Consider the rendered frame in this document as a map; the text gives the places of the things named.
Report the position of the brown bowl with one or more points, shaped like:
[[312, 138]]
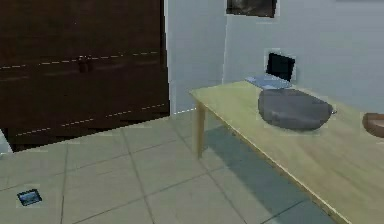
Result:
[[375, 124]]

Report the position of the dark framed wall picture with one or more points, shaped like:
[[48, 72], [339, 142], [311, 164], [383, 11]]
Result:
[[251, 6]]

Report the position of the grey round pan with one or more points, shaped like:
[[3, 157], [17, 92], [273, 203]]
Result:
[[293, 108]]

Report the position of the grey laptop with black screen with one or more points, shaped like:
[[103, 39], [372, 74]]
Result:
[[279, 71]]

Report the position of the light wooden table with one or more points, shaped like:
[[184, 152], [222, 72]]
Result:
[[300, 156]]

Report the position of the dark brown wooden cupboard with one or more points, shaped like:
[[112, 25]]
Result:
[[83, 66]]

